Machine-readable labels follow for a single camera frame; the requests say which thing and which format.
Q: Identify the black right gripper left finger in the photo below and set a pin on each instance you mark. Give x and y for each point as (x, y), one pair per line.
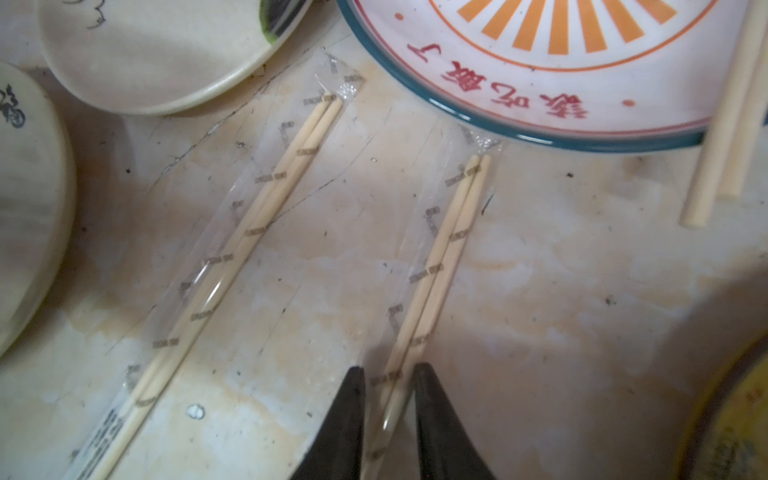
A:
(337, 450)

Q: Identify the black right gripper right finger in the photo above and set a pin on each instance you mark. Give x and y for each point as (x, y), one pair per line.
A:
(445, 450)

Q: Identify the disposable chopsticks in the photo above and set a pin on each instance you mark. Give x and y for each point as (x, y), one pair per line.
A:
(418, 279)
(246, 214)

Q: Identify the yellow patterned plate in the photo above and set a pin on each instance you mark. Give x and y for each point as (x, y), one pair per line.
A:
(727, 435)

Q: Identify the white plate with teal rim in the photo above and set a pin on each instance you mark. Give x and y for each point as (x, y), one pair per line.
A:
(592, 75)

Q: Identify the cream plate with flower print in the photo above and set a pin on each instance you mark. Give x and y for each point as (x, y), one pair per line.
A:
(158, 57)

